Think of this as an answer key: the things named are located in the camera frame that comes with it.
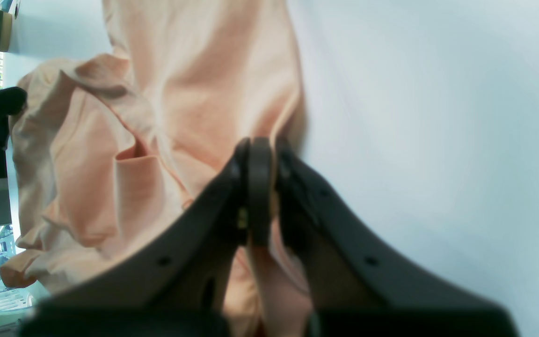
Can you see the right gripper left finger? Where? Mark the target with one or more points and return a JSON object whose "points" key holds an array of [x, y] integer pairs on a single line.
{"points": [[175, 286]]}

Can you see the peach T-shirt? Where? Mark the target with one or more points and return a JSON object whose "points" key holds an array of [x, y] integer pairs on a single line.
{"points": [[111, 150]]}

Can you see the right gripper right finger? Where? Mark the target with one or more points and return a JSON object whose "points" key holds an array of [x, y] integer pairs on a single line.
{"points": [[359, 285]]}

